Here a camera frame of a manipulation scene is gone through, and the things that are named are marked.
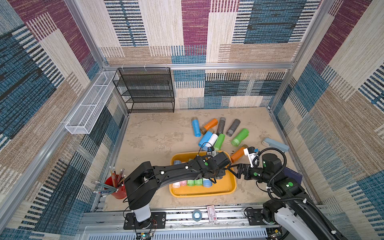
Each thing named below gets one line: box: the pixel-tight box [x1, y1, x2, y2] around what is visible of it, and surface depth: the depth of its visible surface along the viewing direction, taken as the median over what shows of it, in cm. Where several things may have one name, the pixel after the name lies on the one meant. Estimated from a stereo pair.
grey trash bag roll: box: [216, 117, 226, 136], surface depth 110 cm
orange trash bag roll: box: [204, 118, 218, 131], surface depth 111 cm
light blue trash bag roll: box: [198, 131, 213, 148], surface depth 103 cm
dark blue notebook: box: [283, 166, 303, 185], surface depth 89 cm
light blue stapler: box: [262, 137, 290, 152], surface depth 99 cm
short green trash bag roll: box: [194, 178, 203, 187], surface depth 83 cm
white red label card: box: [206, 205, 218, 222], surface depth 76 cm
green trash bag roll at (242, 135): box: [231, 128, 250, 147], surface depth 104 cm
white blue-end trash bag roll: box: [202, 133, 219, 151], surface depth 102 cm
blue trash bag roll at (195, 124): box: [192, 119, 202, 137], surface depth 107 cm
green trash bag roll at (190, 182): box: [186, 179, 195, 187], surface depth 83 cm
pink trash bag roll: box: [179, 180, 187, 187], surface depth 83 cm
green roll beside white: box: [214, 133, 225, 151], surface depth 102 cm
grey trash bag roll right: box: [226, 118, 241, 137], surface depth 109 cm
